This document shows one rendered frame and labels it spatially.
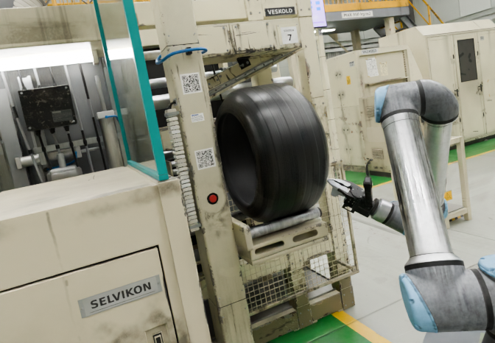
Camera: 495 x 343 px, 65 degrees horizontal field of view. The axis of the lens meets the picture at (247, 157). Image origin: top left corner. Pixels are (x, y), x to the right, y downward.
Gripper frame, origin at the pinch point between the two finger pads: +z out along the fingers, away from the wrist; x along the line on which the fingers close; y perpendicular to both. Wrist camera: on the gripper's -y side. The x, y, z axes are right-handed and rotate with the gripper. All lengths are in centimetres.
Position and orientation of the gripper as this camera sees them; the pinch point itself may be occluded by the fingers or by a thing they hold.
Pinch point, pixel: (331, 179)
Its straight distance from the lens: 157.9
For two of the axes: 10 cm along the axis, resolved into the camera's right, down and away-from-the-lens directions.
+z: -8.8, -4.6, 1.3
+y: -2.9, 7.3, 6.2
